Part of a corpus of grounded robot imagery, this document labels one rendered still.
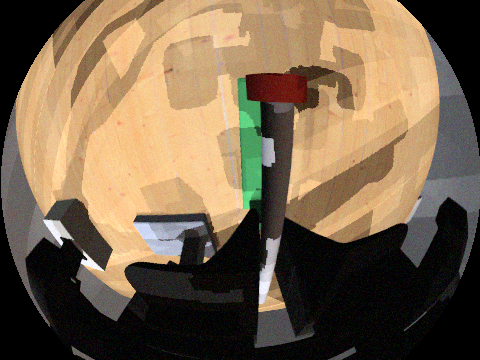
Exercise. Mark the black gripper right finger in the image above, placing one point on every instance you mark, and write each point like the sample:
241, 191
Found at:
310, 268

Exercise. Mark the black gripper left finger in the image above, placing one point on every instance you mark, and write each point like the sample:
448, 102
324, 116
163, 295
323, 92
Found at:
229, 281

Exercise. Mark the grey pin with red cap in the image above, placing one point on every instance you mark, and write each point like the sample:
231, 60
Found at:
277, 93

